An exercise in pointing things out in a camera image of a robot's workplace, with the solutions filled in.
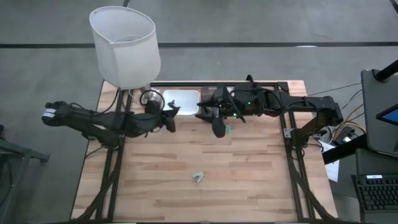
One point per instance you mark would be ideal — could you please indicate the black beam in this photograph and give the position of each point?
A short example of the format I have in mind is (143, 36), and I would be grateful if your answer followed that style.
(342, 152)

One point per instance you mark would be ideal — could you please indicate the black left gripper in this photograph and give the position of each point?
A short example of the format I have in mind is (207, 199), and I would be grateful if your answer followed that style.
(169, 119)

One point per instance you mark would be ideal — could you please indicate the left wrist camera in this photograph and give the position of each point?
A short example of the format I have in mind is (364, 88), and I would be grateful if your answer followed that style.
(152, 107)

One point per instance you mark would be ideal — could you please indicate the white paper sheet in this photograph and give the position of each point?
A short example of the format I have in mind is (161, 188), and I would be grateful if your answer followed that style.
(332, 169)

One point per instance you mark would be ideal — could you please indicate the silver metal corner bracket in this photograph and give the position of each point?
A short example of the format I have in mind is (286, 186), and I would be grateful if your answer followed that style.
(287, 133)

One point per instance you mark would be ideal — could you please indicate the black metal stand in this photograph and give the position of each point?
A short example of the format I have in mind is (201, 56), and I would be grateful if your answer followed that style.
(18, 152)

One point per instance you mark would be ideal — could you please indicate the tablet with blue screen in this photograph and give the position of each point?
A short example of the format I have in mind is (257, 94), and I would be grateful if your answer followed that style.
(391, 116)

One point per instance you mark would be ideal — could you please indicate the black round pole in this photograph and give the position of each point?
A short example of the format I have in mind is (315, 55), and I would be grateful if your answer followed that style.
(387, 72)

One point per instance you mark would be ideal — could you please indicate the black aluminium table frame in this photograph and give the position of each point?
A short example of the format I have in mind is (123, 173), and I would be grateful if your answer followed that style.
(186, 84)

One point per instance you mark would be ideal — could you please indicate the black keyboard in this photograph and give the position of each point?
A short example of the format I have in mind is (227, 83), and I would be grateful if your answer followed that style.
(376, 194)

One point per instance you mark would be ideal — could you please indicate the white fabric basket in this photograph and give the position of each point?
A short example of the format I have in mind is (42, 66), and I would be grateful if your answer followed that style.
(130, 56)

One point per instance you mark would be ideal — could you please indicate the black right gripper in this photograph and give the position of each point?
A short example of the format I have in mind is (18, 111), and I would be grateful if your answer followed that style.
(224, 99)

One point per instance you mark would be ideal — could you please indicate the large white plastic bin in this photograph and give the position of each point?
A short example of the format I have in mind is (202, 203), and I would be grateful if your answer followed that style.
(186, 101)

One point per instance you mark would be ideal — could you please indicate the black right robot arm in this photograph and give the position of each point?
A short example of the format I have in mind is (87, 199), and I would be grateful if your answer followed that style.
(311, 104)

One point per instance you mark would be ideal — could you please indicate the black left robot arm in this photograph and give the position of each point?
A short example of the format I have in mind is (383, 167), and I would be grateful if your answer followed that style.
(93, 119)

